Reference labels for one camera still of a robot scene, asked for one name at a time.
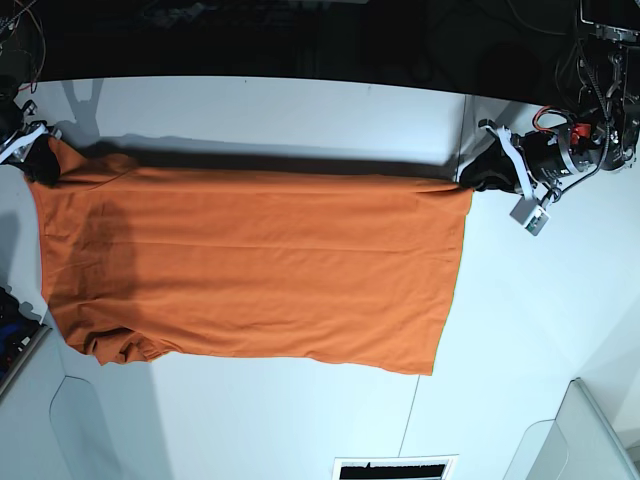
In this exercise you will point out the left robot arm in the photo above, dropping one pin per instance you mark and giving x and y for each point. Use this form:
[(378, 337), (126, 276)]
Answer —
[(595, 126)]

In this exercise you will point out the orange t-shirt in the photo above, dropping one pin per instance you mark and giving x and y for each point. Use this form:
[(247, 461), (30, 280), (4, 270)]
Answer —
[(140, 261)]

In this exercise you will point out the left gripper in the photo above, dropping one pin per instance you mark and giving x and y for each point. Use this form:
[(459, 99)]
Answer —
[(549, 159)]

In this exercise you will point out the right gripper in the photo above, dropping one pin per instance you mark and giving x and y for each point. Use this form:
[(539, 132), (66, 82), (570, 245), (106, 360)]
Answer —
[(20, 143)]

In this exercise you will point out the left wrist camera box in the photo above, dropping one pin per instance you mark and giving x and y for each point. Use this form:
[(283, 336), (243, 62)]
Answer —
[(530, 214)]

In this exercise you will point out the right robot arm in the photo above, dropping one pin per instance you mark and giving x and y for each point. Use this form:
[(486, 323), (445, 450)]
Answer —
[(23, 56)]

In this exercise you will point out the right grey table bracket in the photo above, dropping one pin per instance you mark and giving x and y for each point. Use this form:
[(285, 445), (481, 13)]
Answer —
[(578, 443)]

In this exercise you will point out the blue black cable clutter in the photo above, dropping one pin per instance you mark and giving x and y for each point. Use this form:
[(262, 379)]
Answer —
[(17, 333)]

